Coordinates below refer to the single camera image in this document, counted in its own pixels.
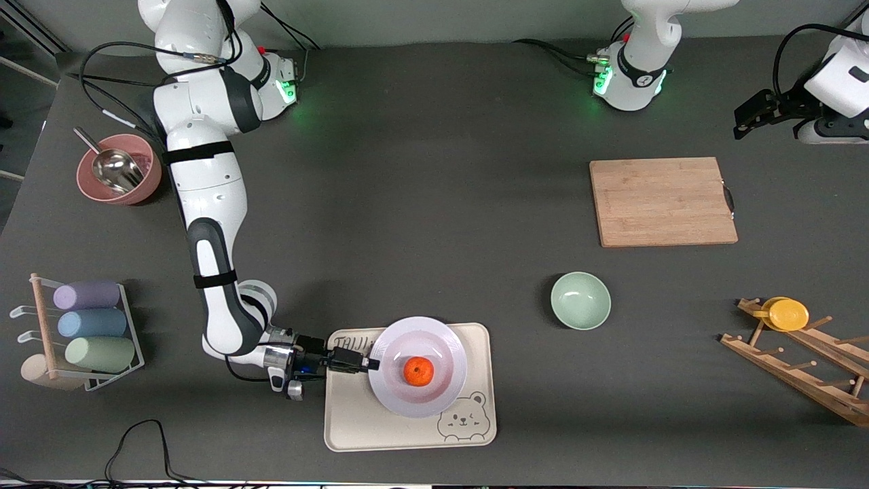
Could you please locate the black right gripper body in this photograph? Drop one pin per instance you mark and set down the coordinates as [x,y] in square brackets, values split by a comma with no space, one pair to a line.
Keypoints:
[311,345]

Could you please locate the orange mandarin fruit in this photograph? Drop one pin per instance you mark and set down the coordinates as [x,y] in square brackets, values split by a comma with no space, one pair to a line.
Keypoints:
[419,371]

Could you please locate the white round plate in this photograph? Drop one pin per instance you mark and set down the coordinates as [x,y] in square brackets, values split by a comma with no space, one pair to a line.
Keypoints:
[441,394]

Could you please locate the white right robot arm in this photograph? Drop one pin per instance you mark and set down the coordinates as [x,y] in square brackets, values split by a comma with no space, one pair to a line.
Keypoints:
[210,197]

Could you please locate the beige bear print tray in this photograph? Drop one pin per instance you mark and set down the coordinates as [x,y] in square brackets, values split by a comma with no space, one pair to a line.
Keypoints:
[353,421]

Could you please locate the bamboo cutting board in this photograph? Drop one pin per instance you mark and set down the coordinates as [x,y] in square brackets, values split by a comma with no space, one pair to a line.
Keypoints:
[658,204]

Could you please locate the yellow mug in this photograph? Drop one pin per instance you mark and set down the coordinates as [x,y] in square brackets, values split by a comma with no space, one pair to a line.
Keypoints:
[787,316]

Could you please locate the green cup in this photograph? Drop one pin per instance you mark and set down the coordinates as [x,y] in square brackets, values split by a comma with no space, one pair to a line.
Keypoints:
[102,354]

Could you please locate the blue cup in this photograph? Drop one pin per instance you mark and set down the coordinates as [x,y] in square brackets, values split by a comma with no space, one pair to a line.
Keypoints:
[91,323]

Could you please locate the purple cup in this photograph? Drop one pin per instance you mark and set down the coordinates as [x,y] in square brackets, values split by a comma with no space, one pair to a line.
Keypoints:
[88,295]

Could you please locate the pink bowl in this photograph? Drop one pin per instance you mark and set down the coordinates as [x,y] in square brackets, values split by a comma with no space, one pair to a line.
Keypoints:
[146,187]

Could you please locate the pale green bowl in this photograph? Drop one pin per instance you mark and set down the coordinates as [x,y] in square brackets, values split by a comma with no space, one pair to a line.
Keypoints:
[580,302]

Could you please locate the wooden peg mug rack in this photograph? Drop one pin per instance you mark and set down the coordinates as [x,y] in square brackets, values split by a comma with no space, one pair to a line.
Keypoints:
[801,384]

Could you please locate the metal scoop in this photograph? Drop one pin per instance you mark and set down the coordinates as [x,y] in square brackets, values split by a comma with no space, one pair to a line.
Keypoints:
[115,170]

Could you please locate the beige cup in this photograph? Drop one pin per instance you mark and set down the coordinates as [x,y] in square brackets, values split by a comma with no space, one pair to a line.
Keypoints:
[37,373]

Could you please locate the light wooden furniture bar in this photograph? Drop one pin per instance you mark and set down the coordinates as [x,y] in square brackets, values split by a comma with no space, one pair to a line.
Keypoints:
[27,70]

